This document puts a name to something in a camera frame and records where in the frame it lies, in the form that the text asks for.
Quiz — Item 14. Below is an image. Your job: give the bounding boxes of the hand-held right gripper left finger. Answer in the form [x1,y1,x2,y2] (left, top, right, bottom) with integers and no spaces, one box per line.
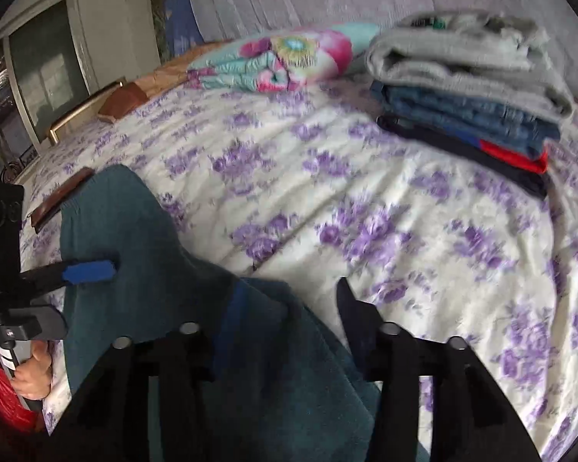
[43,279,244,462]

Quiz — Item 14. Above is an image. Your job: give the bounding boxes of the person's left hand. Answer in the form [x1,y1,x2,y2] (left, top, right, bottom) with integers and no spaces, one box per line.
[10,344,55,401]

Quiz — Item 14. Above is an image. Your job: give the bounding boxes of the orange quilt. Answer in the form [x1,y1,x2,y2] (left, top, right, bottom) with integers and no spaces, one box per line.
[135,41,233,103]

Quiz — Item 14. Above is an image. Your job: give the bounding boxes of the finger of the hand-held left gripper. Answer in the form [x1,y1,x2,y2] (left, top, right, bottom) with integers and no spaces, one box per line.
[19,260,117,295]

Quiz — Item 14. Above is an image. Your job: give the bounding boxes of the gold bed frame rail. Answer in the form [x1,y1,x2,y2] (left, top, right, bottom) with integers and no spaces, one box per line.
[47,77,127,146]

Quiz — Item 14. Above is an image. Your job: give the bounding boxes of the teal fleece pants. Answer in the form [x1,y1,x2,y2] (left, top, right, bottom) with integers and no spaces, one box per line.
[59,164,430,462]

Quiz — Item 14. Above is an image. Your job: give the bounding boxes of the folded blue jeans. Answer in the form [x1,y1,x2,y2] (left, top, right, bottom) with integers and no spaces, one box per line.
[368,81,563,161]

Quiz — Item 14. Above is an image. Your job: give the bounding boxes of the white framed glass door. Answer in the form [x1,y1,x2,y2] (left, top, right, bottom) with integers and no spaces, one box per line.
[0,0,103,146]

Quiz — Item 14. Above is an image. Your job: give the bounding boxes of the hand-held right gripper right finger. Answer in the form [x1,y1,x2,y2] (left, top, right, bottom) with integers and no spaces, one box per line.
[336,278,543,462]

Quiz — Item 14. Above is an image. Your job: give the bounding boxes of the brown wooden block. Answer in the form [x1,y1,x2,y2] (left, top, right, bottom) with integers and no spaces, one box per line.
[97,81,151,122]
[30,167,96,233]

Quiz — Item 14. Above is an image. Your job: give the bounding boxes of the colourful floral pillow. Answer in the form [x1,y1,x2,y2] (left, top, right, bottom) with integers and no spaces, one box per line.
[185,22,382,95]

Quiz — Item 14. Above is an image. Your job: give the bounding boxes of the folded red garment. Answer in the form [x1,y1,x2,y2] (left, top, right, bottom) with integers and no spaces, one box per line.
[479,137,551,175]

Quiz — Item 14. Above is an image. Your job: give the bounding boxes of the purple floral bed sheet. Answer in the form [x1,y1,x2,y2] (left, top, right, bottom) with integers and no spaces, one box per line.
[18,76,578,462]

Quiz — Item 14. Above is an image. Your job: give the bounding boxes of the blue patterned cloth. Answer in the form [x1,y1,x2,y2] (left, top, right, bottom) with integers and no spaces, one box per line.
[160,0,206,59]

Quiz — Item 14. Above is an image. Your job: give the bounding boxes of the person's left forearm red sleeve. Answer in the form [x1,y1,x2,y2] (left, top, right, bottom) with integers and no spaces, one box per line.
[0,350,45,435]

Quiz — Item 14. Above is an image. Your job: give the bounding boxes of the folded dark navy garment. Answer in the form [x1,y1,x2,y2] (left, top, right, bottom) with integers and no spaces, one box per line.
[376,114,551,199]

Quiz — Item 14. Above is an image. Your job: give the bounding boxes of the folded grey pants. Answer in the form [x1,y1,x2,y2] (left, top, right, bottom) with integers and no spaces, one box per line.
[365,10,578,127]

